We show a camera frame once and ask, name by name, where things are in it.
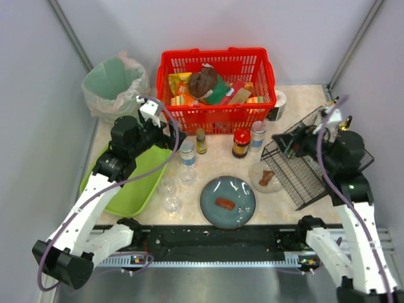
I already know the red plastic shopping basket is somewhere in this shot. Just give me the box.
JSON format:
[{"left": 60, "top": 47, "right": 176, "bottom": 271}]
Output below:
[{"left": 157, "top": 47, "right": 276, "bottom": 136}]

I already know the green snack bag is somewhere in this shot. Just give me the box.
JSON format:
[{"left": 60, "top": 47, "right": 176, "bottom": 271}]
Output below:
[{"left": 205, "top": 76, "right": 228, "bottom": 105}]

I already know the brown meat piece on plate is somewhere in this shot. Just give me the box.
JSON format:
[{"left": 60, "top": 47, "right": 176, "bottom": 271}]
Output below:
[{"left": 215, "top": 197, "right": 235, "bottom": 211}]

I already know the clear bottle with gold pourer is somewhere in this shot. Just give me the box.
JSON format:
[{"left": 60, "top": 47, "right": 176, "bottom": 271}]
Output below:
[{"left": 319, "top": 96, "right": 340, "bottom": 119}]

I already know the blue ceramic plate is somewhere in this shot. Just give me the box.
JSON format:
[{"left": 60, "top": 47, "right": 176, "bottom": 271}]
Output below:
[{"left": 199, "top": 175, "right": 256, "bottom": 230}]

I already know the brown rib bone piece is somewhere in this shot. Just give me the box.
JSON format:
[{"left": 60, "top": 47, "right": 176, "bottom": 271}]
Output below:
[{"left": 258, "top": 170, "right": 275, "bottom": 187}]

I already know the striped sponge left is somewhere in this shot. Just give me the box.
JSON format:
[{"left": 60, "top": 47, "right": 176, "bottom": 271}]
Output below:
[{"left": 170, "top": 95, "right": 186, "bottom": 106}]

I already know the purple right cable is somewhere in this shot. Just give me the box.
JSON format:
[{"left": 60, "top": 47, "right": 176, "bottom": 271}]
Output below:
[{"left": 316, "top": 94, "right": 395, "bottom": 303}]

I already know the orange snack packet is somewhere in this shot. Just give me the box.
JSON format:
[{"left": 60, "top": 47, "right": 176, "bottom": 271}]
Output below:
[{"left": 176, "top": 82, "right": 198, "bottom": 106}]

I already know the white paper cup roll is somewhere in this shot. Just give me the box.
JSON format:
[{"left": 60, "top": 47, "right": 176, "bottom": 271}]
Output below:
[{"left": 266, "top": 90, "right": 287, "bottom": 121}]

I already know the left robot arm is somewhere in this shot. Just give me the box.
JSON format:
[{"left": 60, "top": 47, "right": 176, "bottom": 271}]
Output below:
[{"left": 32, "top": 96, "right": 187, "bottom": 292}]

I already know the clear glass oval dish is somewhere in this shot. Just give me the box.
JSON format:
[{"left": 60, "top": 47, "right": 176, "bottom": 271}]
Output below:
[{"left": 249, "top": 161, "right": 283, "bottom": 193}]

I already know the red carton box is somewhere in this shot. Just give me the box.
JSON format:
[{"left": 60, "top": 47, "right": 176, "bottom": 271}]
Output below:
[{"left": 219, "top": 80, "right": 245, "bottom": 105}]

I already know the red lid sauce jar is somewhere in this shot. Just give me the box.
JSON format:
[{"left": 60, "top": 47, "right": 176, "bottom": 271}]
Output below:
[{"left": 232, "top": 129, "right": 251, "bottom": 158}]

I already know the striped sponge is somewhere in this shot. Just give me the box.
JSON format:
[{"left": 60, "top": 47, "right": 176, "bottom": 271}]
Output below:
[
  {"left": 170, "top": 95, "right": 186, "bottom": 106},
  {"left": 246, "top": 97, "right": 266, "bottom": 104}
]

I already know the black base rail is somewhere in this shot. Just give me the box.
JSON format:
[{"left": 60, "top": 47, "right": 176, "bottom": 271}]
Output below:
[{"left": 91, "top": 223, "right": 319, "bottom": 269}]

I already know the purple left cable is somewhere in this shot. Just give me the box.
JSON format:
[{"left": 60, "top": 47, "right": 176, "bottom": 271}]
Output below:
[{"left": 37, "top": 96, "right": 181, "bottom": 291}]

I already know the brown paper bag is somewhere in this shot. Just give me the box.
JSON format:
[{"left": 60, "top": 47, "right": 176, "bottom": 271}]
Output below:
[{"left": 187, "top": 64, "right": 218, "bottom": 99}]

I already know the yellow cap sauce bottle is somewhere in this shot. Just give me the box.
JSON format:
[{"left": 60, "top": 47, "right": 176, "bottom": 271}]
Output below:
[{"left": 283, "top": 139, "right": 296, "bottom": 159}]

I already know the yellow snack packet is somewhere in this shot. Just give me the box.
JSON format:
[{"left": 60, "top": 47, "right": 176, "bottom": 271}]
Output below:
[{"left": 168, "top": 72, "right": 192, "bottom": 96}]

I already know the silver lid jar blue label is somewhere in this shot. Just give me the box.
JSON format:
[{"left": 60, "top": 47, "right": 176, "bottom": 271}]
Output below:
[{"left": 179, "top": 140, "right": 196, "bottom": 167}]

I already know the striped sponge right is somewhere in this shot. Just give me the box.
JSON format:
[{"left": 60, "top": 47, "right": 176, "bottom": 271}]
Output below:
[{"left": 246, "top": 97, "right": 266, "bottom": 104}]

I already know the green bin with plastic liner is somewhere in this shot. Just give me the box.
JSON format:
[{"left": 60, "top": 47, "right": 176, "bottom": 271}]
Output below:
[{"left": 81, "top": 51, "right": 150, "bottom": 123}]

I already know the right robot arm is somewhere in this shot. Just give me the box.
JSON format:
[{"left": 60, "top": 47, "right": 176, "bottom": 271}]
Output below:
[{"left": 272, "top": 107, "right": 403, "bottom": 302}]

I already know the purple cable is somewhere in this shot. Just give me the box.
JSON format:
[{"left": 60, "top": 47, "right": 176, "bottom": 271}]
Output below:
[
  {"left": 37, "top": 96, "right": 181, "bottom": 291},
  {"left": 316, "top": 94, "right": 395, "bottom": 303}
]

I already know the black wire rack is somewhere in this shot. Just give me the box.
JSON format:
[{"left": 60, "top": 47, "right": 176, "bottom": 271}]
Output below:
[{"left": 261, "top": 105, "right": 376, "bottom": 211}]

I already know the silver lid jar right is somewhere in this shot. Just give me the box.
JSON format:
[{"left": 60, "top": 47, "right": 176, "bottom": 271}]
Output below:
[{"left": 249, "top": 121, "right": 266, "bottom": 152}]

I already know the lime green plastic tray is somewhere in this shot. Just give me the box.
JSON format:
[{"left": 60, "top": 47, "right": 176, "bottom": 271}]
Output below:
[{"left": 78, "top": 140, "right": 173, "bottom": 218}]

